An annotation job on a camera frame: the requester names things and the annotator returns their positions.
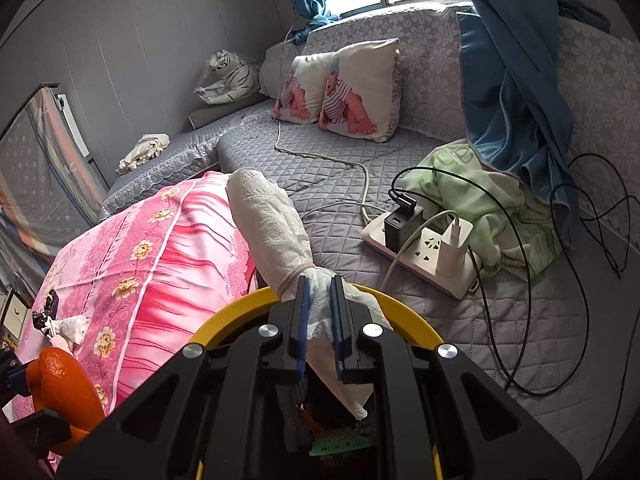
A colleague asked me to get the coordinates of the thin black cable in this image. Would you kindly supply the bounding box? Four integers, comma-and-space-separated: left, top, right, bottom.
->
547, 152, 637, 278
390, 152, 536, 398

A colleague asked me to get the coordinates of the orange peel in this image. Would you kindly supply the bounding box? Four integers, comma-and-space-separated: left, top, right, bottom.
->
25, 349, 106, 456

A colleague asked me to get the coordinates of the striped cloth covered mattress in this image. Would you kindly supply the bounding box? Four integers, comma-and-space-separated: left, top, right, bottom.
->
0, 85, 111, 281

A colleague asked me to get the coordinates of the white power strip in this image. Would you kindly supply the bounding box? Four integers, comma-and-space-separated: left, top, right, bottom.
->
362, 205, 481, 300

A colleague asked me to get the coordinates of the grey crumpled cloth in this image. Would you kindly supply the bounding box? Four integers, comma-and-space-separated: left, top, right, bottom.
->
274, 382, 313, 453

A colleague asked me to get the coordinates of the green label wrapper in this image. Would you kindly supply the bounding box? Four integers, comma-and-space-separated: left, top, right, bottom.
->
310, 435, 373, 456

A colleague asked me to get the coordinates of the pink floral tablecloth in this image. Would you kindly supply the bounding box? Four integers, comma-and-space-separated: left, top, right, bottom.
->
10, 170, 261, 421

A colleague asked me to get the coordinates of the grey quilted sofa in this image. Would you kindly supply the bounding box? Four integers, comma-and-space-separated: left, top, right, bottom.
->
100, 2, 640, 480

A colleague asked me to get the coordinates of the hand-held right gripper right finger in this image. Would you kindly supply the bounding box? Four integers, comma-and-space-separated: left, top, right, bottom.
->
330, 275, 583, 480

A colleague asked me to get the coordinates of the light green cloth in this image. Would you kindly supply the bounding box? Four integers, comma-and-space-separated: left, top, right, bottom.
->
400, 140, 568, 281

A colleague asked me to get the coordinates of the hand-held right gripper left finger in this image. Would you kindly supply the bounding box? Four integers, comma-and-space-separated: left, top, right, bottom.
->
57, 275, 308, 480

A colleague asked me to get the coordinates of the crumpled cream cloth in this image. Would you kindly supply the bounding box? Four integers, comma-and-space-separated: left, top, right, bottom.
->
117, 133, 171, 175

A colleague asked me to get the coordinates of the baby print pillow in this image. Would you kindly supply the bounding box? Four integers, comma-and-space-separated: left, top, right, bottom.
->
318, 39, 401, 143
272, 52, 336, 123

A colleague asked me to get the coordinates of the black charger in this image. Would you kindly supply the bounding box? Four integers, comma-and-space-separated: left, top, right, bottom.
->
384, 202, 425, 251

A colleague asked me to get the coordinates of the white charger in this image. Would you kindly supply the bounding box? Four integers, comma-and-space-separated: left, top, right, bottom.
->
440, 217, 473, 277

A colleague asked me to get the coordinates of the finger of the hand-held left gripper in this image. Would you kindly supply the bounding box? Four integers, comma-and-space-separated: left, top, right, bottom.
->
10, 409, 73, 461
0, 345, 31, 403

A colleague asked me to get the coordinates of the white tiger plush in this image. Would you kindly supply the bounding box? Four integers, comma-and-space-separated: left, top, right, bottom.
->
194, 50, 262, 106

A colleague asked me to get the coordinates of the white box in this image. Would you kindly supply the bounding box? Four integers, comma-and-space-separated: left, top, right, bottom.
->
0, 287, 31, 346

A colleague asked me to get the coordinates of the white cloth towel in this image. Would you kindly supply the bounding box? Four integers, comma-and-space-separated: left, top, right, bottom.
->
225, 167, 396, 421

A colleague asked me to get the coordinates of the white power cord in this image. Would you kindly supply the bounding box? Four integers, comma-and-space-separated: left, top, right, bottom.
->
272, 25, 373, 221

